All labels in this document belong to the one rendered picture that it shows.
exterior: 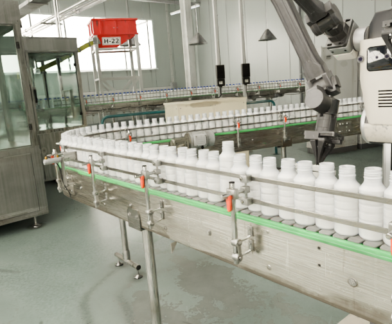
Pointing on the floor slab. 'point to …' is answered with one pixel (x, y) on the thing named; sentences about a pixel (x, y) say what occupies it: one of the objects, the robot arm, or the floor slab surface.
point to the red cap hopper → (126, 32)
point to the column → (187, 44)
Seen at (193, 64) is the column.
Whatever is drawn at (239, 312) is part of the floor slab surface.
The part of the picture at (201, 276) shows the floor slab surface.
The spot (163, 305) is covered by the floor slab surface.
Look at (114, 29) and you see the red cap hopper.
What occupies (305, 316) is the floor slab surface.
